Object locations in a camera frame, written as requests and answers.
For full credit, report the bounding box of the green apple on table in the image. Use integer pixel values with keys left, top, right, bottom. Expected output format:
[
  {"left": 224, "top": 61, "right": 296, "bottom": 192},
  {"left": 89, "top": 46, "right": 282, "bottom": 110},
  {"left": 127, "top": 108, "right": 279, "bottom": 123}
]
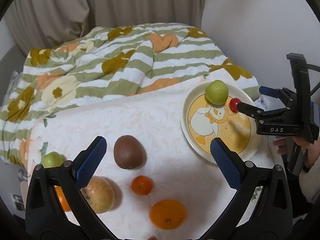
[{"left": 41, "top": 152, "right": 66, "bottom": 168}]

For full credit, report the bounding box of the green apple on plate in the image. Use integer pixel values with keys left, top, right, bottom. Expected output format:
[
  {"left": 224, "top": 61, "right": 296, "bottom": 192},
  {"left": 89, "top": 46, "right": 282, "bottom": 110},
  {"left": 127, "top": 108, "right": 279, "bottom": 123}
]
[{"left": 205, "top": 80, "right": 228, "bottom": 105}]

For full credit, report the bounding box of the cream duck-print plate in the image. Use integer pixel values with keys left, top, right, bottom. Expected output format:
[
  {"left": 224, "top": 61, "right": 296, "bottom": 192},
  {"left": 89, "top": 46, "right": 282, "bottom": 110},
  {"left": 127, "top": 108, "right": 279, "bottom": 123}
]
[{"left": 181, "top": 81, "right": 260, "bottom": 163}]

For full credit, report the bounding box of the white floral tablecloth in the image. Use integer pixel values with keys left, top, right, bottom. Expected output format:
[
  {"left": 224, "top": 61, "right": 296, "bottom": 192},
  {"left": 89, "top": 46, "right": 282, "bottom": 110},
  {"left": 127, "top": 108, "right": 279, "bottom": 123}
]
[{"left": 27, "top": 77, "right": 235, "bottom": 239}]

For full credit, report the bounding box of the large red-yellow apple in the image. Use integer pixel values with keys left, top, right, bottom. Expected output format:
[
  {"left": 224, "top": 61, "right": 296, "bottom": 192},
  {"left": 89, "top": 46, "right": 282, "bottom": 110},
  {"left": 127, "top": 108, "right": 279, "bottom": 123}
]
[{"left": 80, "top": 176, "right": 115, "bottom": 214}]

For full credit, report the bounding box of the brown kiwi fruit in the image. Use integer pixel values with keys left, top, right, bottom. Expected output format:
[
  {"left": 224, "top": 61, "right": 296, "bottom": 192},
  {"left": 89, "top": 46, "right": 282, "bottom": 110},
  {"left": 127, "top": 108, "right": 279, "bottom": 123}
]
[{"left": 113, "top": 135, "right": 146, "bottom": 170}]

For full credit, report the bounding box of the large orange tangerine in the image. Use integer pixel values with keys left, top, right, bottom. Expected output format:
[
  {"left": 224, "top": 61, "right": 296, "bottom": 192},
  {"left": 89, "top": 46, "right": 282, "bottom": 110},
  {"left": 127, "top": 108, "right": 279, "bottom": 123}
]
[{"left": 55, "top": 186, "right": 71, "bottom": 212}]

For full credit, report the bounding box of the beige curtain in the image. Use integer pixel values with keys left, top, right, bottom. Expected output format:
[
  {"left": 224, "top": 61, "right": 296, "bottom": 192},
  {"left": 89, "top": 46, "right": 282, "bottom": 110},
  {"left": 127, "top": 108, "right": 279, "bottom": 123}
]
[{"left": 4, "top": 0, "right": 204, "bottom": 54}]

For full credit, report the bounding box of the person's right hand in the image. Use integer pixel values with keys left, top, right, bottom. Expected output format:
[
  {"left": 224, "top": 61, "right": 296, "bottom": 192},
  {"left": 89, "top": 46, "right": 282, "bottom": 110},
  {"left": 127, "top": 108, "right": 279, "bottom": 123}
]
[{"left": 272, "top": 136, "right": 319, "bottom": 170}]

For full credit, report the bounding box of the small orange mandarin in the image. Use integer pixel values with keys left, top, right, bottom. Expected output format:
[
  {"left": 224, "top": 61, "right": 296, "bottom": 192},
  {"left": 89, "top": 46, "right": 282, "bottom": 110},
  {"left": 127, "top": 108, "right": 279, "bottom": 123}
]
[{"left": 131, "top": 176, "right": 153, "bottom": 196}]

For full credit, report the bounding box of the orange with navel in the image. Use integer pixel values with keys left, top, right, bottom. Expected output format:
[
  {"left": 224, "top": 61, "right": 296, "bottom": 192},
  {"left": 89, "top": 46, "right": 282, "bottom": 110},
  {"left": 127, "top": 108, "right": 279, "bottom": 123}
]
[{"left": 149, "top": 199, "right": 188, "bottom": 230}]

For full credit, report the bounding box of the black cable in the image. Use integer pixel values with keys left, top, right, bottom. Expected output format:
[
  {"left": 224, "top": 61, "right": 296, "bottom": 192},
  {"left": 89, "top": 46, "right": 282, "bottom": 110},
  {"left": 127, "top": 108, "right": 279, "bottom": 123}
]
[{"left": 305, "top": 63, "right": 320, "bottom": 98}]

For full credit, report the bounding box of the small red cherry tomato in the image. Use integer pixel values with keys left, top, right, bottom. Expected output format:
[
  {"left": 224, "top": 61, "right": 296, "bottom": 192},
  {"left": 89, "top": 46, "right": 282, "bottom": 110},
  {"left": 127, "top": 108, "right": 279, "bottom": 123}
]
[{"left": 229, "top": 98, "right": 241, "bottom": 113}]

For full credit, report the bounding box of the green striped floral quilt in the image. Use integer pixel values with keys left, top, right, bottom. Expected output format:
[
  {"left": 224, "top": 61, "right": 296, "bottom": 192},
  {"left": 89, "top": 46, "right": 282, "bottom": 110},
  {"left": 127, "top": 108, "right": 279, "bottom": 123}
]
[{"left": 1, "top": 23, "right": 259, "bottom": 167}]

